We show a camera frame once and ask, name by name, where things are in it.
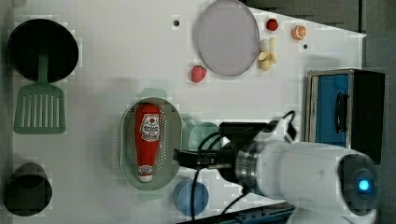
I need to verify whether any peeled banana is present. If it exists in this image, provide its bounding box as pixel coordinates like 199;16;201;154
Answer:
257;37;277;71

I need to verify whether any small red strawberry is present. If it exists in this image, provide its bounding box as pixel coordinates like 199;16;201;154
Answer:
266;19;278;32

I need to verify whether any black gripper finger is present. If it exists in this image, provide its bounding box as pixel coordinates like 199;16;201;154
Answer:
173;149;233;170

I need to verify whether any red ketchup bottle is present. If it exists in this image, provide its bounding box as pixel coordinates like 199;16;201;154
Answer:
134;103;161;183

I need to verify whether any green cup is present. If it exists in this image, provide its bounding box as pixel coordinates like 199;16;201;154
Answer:
182;117;219;151

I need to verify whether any blue metal frame rail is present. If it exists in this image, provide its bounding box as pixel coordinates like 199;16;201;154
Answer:
178;204;294;224

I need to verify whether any grey round plate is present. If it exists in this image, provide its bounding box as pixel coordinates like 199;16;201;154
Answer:
196;0;260;76

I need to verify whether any silver toaster oven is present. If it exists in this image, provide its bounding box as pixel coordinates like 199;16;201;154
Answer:
303;69;385;164

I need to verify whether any orange slice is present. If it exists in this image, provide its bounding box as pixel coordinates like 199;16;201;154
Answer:
291;25;306;40

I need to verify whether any green oval strainer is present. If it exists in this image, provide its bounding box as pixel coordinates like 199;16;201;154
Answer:
119;88;182;201

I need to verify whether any green slotted spatula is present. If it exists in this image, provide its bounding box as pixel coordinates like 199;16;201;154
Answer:
14;53;66;134

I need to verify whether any dark grey cup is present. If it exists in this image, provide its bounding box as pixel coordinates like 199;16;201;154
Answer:
3;162;52;217

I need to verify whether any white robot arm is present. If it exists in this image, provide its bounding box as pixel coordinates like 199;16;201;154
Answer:
174;120;380;224

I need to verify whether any black round pan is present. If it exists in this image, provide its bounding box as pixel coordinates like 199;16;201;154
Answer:
7;19;79;82

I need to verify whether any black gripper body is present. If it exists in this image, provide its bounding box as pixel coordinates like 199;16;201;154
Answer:
218;121;275;184

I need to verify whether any large red strawberry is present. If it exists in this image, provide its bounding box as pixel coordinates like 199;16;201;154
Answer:
191;65;206;83

